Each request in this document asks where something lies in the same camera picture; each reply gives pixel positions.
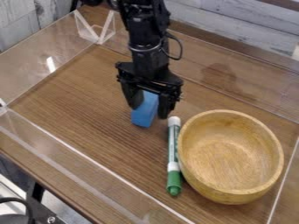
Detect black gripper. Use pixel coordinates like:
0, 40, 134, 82
117, 43, 183, 119

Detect blue foam block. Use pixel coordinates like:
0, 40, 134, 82
131, 91, 159, 128

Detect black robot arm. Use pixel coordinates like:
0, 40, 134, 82
117, 0, 183, 119

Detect brown wooden bowl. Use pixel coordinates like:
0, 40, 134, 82
178, 109, 285, 205

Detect green white marker pen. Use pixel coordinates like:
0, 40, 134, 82
166, 116, 182, 196

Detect black table leg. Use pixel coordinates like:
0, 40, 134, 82
32, 182, 44, 202

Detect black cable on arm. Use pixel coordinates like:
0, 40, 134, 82
161, 32, 183, 61

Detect black metal bracket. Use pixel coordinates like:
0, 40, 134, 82
30, 201, 67, 224

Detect black cable lower left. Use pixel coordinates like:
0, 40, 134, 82
0, 197, 42, 224

